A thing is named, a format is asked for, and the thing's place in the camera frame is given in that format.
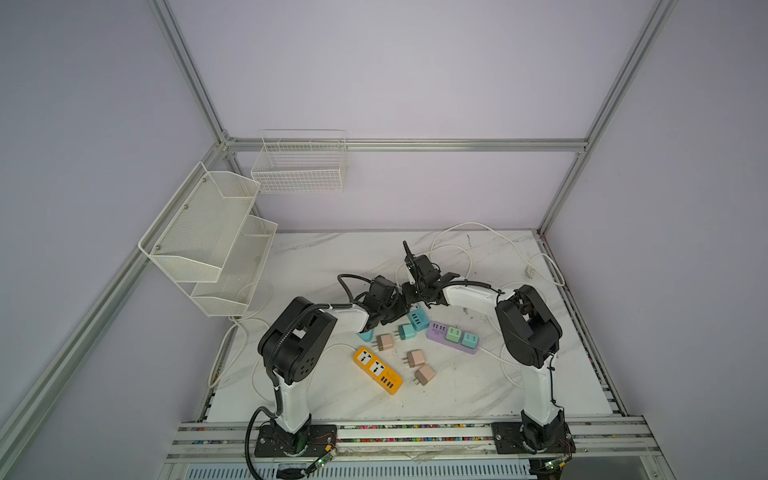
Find purple power strip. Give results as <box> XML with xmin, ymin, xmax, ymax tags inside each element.
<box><xmin>426</xmin><ymin>321</ymin><xmax>480</xmax><ymax>355</ymax></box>

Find lower white mesh shelf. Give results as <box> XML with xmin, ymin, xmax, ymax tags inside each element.
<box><xmin>191</xmin><ymin>215</ymin><xmax>278</xmax><ymax>317</ymax></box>

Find white mesh shelf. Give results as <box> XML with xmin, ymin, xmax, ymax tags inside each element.
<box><xmin>138</xmin><ymin>163</ymin><xmax>260</xmax><ymax>283</ymax></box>
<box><xmin>191</xmin><ymin>215</ymin><xmax>278</xmax><ymax>317</ymax></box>

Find teal long power strip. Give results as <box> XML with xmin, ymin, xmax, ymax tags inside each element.
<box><xmin>407</xmin><ymin>307</ymin><xmax>430</xmax><ymax>332</ymax></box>

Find orange power strip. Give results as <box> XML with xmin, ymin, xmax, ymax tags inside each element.
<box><xmin>353</xmin><ymin>347</ymin><xmax>403</xmax><ymax>395</ymax></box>

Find aluminium frame rails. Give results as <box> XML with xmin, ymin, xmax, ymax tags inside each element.
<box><xmin>0</xmin><ymin>0</ymin><xmax>679</xmax><ymax>480</ymax></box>

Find teal strip white cable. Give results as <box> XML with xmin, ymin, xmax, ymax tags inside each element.
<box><xmin>395</xmin><ymin>221</ymin><xmax>566</xmax><ymax>289</ymax></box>

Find mint charger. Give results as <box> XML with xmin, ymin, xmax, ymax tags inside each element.
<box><xmin>397</xmin><ymin>324</ymin><xmax>416</xmax><ymax>341</ymax></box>

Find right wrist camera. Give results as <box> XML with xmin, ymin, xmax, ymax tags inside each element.
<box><xmin>403</xmin><ymin>241</ymin><xmax>416</xmax><ymax>283</ymax></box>

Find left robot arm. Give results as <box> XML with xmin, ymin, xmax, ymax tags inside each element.
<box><xmin>258</xmin><ymin>273</ymin><xmax>410</xmax><ymax>435</ymax></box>

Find pink charger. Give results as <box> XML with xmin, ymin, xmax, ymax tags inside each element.
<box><xmin>404</xmin><ymin>349</ymin><xmax>426</xmax><ymax>368</ymax></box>
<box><xmin>374</xmin><ymin>333</ymin><xmax>395</xmax><ymax>352</ymax></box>
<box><xmin>414</xmin><ymin>364</ymin><xmax>436</xmax><ymax>386</ymax></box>

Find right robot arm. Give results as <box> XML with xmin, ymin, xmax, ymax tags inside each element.
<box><xmin>401</xmin><ymin>251</ymin><xmax>566</xmax><ymax>453</ymax></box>

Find green charger on purple strip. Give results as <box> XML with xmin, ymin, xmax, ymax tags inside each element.
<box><xmin>445</xmin><ymin>327</ymin><xmax>463</xmax><ymax>343</ymax></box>

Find teal charger on purple strip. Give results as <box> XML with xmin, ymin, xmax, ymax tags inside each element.
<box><xmin>461</xmin><ymin>332</ymin><xmax>479</xmax><ymax>350</ymax></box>

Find mountain strip white cable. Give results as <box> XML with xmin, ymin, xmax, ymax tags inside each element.
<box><xmin>206</xmin><ymin>278</ymin><xmax>275</xmax><ymax>391</ymax></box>

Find purple strip white cable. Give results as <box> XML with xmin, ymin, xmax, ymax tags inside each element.
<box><xmin>478</xmin><ymin>280</ymin><xmax>544</xmax><ymax>390</ymax></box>

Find white wire basket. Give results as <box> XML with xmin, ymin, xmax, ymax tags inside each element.
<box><xmin>251</xmin><ymin>129</ymin><xmax>348</xmax><ymax>194</ymax></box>

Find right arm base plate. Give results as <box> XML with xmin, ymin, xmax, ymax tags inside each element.
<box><xmin>491</xmin><ymin>420</ymin><xmax>576</xmax><ymax>455</ymax></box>

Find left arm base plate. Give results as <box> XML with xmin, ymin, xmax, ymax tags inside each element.
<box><xmin>252</xmin><ymin>420</ymin><xmax>338</xmax><ymax>458</ymax></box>

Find upper white mesh shelf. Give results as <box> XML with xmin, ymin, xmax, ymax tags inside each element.
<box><xmin>138</xmin><ymin>163</ymin><xmax>260</xmax><ymax>283</ymax></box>

